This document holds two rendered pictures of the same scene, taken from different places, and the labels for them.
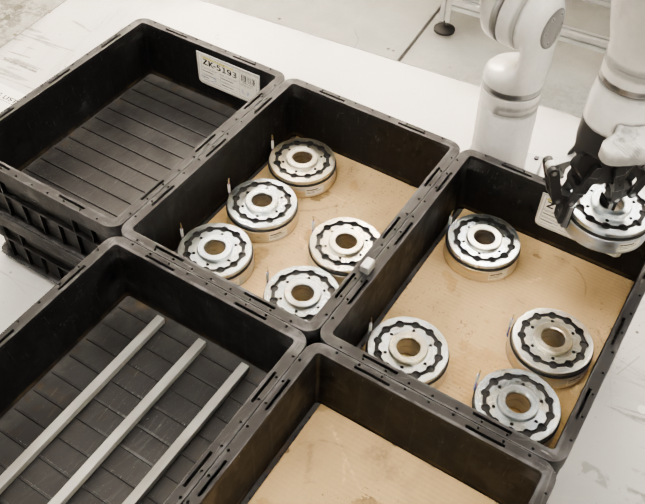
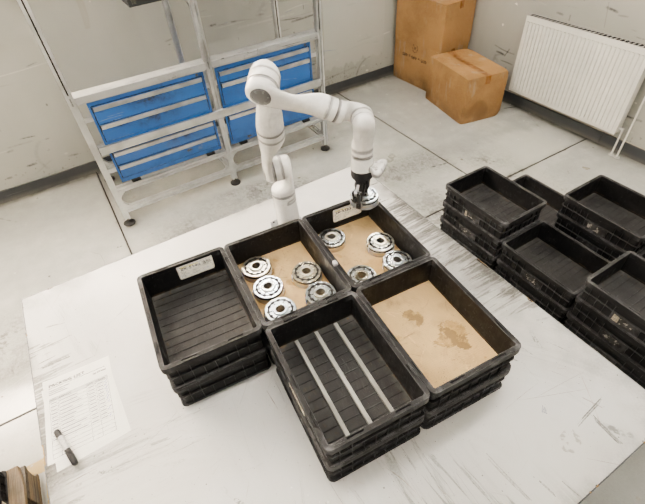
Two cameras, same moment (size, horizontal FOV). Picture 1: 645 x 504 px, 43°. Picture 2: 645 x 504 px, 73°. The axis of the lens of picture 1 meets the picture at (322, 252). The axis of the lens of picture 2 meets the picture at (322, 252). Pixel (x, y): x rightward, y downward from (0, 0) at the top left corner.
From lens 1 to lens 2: 0.82 m
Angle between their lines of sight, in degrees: 37
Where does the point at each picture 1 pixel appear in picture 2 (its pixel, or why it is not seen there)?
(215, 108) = (195, 284)
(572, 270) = (354, 226)
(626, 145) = (378, 169)
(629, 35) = (364, 142)
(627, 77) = (367, 153)
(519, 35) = (286, 173)
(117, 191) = (215, 334)
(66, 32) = (52, 333)
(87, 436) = (333, 384)
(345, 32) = (89, 256)
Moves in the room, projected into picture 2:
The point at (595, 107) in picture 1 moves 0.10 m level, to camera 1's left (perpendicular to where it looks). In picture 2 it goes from (360, 167) to (345, 183)
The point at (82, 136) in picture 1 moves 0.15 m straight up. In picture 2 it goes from (169, 336) to (153, 306)
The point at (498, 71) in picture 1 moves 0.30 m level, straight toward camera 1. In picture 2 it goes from (281, 190) to (337, 226)
